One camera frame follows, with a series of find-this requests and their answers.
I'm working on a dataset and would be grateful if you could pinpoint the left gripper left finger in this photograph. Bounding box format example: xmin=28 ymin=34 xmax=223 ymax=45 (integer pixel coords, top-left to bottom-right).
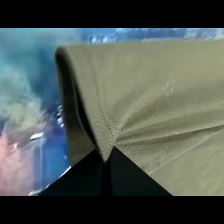
xmin=39 ymin=148 xmax=107 ymax=197

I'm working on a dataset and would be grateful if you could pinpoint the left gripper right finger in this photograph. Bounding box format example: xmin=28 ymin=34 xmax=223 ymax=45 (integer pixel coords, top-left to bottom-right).
xmin=105 ymin=145 xmax=173 ymax=197

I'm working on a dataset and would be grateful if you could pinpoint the olive green shirt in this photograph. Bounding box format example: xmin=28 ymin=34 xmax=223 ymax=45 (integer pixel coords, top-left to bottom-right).
xmin=54 ymin=39 xmax=224 ymax=197

